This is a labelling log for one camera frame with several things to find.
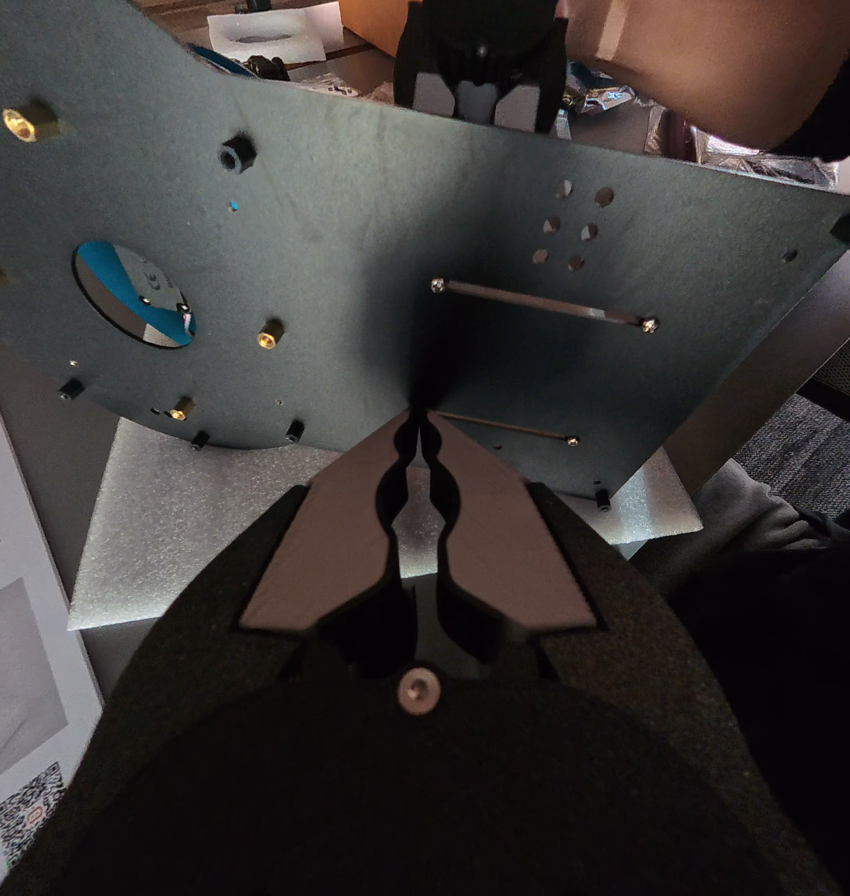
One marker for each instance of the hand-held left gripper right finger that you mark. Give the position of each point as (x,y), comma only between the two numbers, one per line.
(516,553)

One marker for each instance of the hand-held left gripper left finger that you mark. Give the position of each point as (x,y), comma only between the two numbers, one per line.
(320,553)

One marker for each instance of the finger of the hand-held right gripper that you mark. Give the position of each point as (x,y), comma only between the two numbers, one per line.
(435,92)
(519,106)

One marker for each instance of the person's right forearm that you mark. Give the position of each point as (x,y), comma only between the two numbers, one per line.
(712,70)

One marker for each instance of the crumpled silver foil bag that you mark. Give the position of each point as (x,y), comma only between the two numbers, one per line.
(600,94)

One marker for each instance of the orange and white cardboard box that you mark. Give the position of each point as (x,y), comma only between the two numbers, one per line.
(369,24)

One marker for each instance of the white foam sheet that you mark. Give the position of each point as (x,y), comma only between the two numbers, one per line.
(173,525)

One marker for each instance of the white foam packing insert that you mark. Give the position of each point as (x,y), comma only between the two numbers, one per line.
(222,31)

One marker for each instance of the person's grey pants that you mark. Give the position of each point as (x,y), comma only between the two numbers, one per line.
(740,511)

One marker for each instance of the pile of clear plastic bags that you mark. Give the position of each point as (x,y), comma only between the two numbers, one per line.
(747,157)

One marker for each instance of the printed instruction manual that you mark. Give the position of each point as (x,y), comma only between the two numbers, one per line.
(25,630)

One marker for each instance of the person's black clothing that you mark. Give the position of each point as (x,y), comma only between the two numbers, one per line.
(803,700)

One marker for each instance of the black office chair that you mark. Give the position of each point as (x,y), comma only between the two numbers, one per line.
(845,378)

